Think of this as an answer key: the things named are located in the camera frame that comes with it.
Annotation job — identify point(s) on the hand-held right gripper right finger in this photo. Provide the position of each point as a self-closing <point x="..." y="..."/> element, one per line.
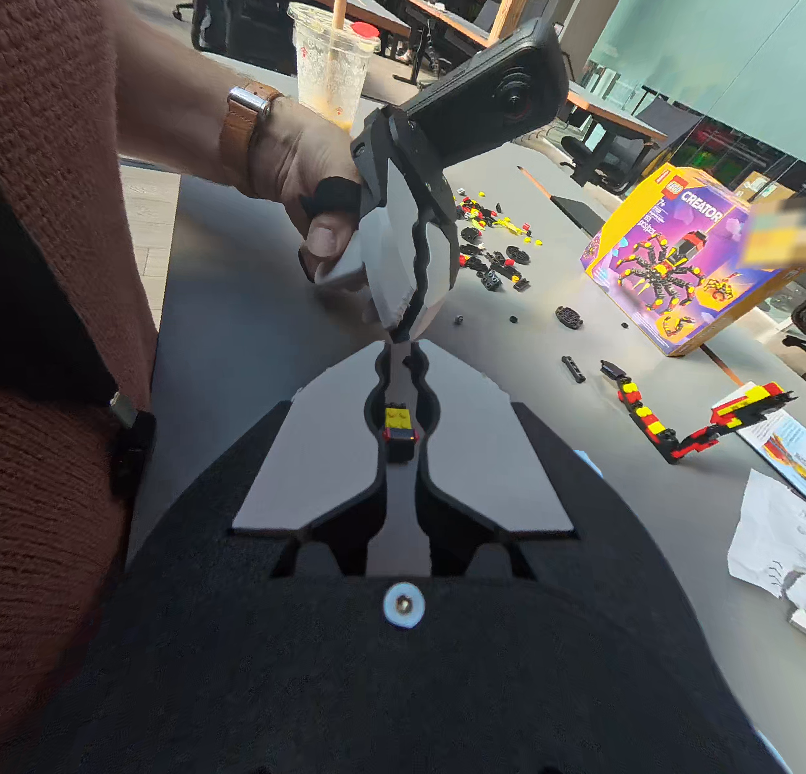
<point x="491" y="465"/>

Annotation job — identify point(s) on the red yellow black brick leg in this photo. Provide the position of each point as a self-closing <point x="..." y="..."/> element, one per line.
<point x="648" y="424"/>

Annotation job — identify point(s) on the pile of loose toy bricks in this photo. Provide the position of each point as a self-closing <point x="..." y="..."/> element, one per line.
<point x="488" y="245"/>

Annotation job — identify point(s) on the purple yellow toy brick box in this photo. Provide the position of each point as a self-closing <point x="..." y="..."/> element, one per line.
<point x="661" y="245"/>

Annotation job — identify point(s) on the long black toy brick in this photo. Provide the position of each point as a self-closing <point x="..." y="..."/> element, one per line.
<point x="573" y="369"/>

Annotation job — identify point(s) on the small yellow red black brick assembly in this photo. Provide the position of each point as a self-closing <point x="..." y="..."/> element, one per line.
<point x="401" y="431"/>

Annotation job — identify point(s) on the black flat pad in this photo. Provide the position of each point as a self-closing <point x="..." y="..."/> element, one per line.
<point x="582" y="214"/>

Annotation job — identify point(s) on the wooden pencil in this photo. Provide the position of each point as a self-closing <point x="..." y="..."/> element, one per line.
<point x="534" y="182"/>

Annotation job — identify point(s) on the clear plastic cup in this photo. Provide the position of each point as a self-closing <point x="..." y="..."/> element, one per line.
<point x="327" y="75"/>

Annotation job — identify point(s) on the round black toy brick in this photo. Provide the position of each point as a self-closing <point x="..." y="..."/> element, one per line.
<point x="568" y="317"/>

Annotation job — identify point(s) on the red round cap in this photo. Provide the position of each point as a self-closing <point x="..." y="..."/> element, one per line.
<point x="365" y="30"/>

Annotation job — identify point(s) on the person's brown sweater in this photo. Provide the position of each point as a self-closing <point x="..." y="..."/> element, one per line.
<point x="56" y="125"/>

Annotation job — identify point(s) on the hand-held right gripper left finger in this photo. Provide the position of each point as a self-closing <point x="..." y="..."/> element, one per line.
<point x="315" y="453"/>

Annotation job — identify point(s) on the black clip with metal rod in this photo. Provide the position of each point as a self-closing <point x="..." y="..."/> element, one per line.
<point x="133" y="446"/>

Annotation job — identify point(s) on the black office chair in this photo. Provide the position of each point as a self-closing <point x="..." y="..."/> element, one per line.
<point x="667" y="122"/>
<point x="239" y="18"/>

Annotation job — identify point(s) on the white crumpled paper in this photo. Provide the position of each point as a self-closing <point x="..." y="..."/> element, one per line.
<point x="765" y="534"/>

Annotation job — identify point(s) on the person's left hand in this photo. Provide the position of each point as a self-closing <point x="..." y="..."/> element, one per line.
<point x="296" y="156"/>

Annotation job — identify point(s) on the blue instruction booklet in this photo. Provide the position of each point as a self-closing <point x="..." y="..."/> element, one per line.
<point x="781" y="440"/>

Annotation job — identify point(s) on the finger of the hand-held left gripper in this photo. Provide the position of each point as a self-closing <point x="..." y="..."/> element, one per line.
<point x="387" y="251"/>
<point x="437" y="267"/>

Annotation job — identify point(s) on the person's left forearm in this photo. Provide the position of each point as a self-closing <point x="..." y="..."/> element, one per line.
<point x="170" y="93"/>

